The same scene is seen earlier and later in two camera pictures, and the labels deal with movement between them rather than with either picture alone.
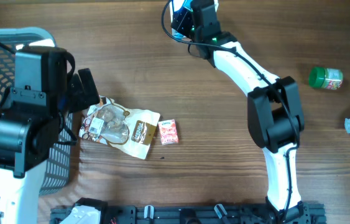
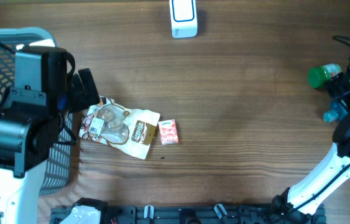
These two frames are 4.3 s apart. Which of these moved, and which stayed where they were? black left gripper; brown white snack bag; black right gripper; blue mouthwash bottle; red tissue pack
Moved: blue mouthwash bottle; black right gripper
Stayed: red tissue pack; black left gripper; brown white snack bag
